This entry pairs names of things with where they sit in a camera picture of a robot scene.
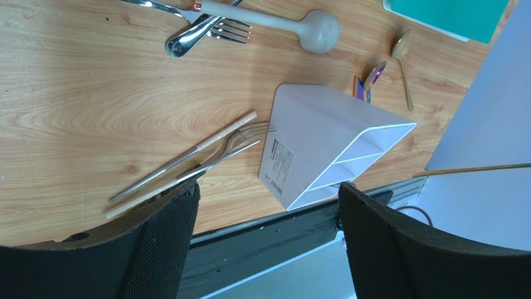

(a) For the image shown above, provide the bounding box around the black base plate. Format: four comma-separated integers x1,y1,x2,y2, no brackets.
177,199,342,298

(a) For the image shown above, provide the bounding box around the white compartment organizer box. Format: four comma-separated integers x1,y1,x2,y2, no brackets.
259,84,416,211

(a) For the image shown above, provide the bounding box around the silver fork near ladle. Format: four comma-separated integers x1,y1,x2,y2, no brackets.
123,0,252,44

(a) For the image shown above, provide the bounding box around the white handled ladle spoon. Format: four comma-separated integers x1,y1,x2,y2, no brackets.
192,1,340,54

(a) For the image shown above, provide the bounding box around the silver metal spoon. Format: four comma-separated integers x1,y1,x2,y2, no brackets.
165,0,244,59

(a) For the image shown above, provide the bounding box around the iridescent purple spoon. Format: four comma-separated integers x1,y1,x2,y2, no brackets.
363,61,387,103

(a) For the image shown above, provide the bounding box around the iridescent purple knife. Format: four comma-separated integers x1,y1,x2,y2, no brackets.
353,75,365,101

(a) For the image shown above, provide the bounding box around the green notebook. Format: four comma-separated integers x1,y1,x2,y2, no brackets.
382,0,509,44

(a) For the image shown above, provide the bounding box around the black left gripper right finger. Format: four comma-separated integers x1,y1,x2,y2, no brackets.
338,182,530,298

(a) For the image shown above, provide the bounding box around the fork beside chopsticks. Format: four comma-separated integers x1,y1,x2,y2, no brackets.
196,121,275,167

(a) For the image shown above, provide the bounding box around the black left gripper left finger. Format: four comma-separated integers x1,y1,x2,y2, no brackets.
1,181,200,298

